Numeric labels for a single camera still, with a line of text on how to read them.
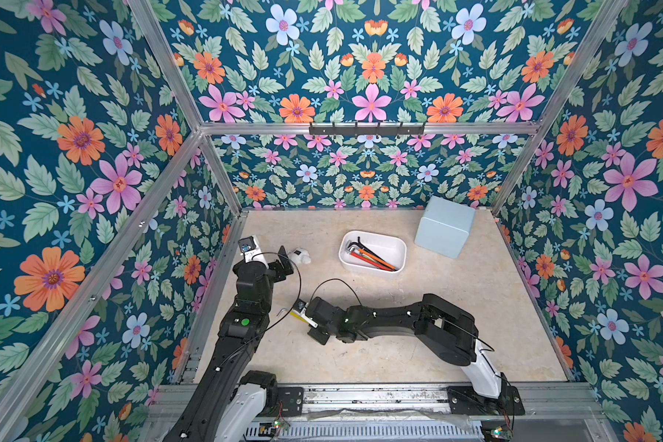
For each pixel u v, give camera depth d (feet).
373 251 3.44
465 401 2.32
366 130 3.05
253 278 1.77
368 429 2.31
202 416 1.37
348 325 2.16
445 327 1.80
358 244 3.53
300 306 2.51
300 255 3.32
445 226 3.06
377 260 3.34
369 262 3.33
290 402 2.42
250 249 2.05
